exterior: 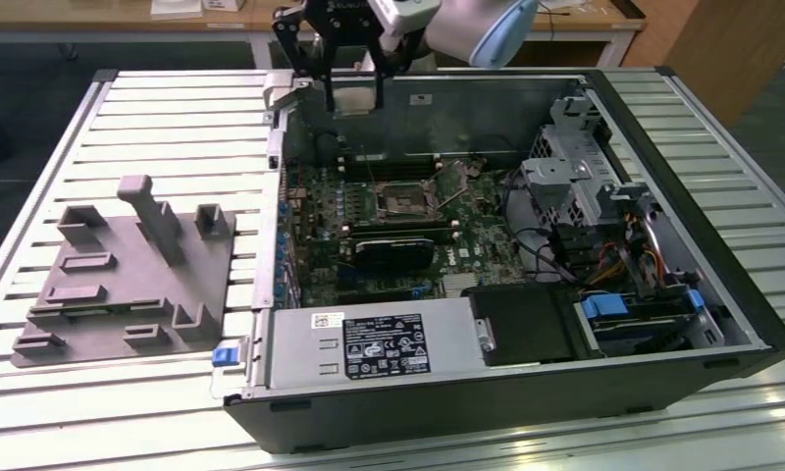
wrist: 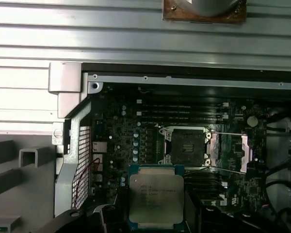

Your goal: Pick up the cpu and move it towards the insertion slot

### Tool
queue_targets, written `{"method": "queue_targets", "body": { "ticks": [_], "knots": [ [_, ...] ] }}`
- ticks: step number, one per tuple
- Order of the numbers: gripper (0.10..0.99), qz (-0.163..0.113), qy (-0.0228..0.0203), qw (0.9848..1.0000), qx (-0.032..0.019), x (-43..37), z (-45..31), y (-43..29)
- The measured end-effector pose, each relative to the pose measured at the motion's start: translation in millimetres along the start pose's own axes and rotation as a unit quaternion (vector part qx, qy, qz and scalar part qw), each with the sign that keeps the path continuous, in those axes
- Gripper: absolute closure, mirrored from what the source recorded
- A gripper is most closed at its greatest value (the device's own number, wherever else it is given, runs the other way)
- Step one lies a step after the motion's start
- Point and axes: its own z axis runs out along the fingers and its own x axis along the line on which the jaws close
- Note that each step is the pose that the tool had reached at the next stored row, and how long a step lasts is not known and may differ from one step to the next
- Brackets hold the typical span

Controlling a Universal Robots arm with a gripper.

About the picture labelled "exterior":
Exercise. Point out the small silver chipset heatsink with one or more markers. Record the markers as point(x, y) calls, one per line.
point(459, 285)

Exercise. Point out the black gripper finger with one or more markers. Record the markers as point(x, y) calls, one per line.
point(290, 44)
point(411, 49)

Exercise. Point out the grey parts rack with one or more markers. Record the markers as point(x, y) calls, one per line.
point(138, 275)

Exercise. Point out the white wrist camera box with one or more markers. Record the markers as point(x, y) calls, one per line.
point(411, 12)

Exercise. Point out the white paper sheet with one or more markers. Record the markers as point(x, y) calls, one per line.
point(176, 9)

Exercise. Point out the white box on desk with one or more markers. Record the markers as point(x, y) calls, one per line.
point(223, 4)

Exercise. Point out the black open PC case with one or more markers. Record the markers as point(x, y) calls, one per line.
point(471, 417)

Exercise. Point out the blue plastic clip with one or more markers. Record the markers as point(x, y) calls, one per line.
point(695, 300)

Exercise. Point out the black plastic air shroud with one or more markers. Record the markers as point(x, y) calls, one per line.
point(523, 324)

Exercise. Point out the silver metal drive cage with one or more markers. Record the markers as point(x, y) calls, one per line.
point(556, 191)

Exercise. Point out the brown wooden cabinet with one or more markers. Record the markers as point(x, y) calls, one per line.
point(727, 49)

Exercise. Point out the grey power supply unit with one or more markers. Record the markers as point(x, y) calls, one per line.
point(295, 348)

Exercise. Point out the green motherboard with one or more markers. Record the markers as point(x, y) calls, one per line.
point(478, 245)

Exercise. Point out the black RAM stick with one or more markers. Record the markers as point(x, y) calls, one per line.
point(399, 230)

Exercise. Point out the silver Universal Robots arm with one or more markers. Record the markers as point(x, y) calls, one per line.
point(455, 34)

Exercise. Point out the wooden desk with white frame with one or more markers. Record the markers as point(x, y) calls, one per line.
point(104, 22)

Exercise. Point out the CPU socket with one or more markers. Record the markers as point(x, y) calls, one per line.
point(406, 201)

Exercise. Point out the blue disk carrier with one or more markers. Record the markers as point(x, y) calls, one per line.
point(603, 307)

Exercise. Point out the blue case latch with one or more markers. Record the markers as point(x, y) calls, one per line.
point(228, 356)

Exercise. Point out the silver CPU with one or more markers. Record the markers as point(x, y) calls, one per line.
point(355, 101)

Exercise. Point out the metal locking lever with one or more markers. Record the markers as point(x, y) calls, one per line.
point(456, 190)

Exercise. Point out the black graphics card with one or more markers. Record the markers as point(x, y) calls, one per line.
point(396, 254)

